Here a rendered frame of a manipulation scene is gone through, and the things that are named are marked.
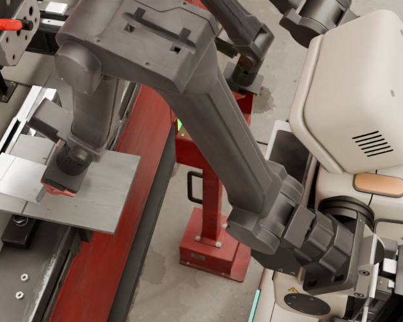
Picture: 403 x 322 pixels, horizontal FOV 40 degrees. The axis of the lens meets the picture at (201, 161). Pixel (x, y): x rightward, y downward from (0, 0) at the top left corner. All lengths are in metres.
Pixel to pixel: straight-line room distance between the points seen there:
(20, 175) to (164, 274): 1.05
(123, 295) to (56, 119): 1.20
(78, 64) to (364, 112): 0.40
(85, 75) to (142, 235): 1.64
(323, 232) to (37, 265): 0.63
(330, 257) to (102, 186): 0.50
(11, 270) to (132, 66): 0.79
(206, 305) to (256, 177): 1.41
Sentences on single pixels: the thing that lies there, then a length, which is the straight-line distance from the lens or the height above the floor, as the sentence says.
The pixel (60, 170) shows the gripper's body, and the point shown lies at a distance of 1.03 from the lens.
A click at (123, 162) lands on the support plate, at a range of 1.14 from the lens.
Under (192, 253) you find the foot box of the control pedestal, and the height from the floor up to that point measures 0.09.
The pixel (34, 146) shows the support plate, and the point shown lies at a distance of 1.21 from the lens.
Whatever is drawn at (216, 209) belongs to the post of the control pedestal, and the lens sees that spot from 1.84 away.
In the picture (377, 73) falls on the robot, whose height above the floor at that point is 1.39.
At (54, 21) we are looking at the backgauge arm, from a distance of 1.69.
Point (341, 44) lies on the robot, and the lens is 0.87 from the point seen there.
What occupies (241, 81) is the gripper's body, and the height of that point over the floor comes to 0.91.
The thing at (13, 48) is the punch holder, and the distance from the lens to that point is 1.10.
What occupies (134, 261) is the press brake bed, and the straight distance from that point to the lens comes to 2.09.
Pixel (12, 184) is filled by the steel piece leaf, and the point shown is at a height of 1.00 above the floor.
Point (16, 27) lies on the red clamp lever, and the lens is 1.03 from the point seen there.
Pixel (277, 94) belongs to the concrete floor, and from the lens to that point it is 2.62.
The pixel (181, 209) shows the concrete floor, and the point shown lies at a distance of 2.23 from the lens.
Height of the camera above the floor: 1.93
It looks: 55 degrees down
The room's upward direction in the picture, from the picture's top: straight up
